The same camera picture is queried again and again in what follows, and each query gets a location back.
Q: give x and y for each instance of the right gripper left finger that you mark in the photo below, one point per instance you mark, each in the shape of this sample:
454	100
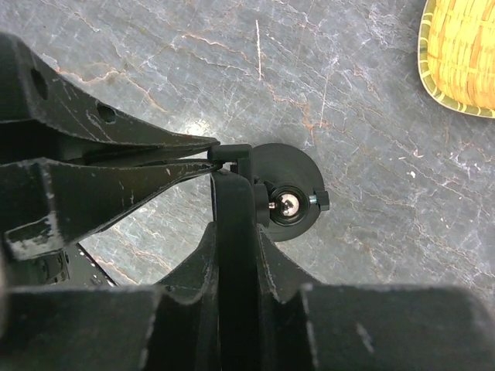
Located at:
168	326

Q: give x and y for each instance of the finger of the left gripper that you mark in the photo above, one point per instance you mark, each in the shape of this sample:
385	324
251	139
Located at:
43	112

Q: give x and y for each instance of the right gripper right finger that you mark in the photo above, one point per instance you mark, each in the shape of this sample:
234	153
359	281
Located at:
307	325

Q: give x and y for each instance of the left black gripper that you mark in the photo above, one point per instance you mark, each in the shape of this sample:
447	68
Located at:
50	199

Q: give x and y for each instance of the black phone stand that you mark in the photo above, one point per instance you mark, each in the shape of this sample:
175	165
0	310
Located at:
289	191

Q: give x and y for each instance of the black smartphone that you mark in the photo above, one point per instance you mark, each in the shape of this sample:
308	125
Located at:
235	221

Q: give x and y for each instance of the woven bamboo tray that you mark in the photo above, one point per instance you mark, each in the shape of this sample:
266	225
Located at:
456	55

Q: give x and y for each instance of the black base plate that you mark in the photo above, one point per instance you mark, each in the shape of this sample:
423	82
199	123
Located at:
84	270

